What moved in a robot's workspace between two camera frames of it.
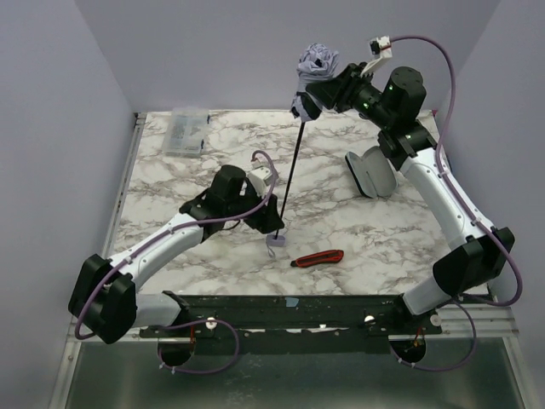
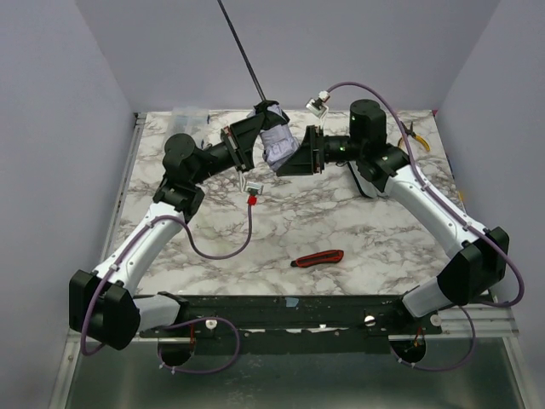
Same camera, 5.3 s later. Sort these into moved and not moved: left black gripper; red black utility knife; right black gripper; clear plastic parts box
Moved: left black gripper; right black gripper
Not moved: red black utility knife; clear plastic parts box
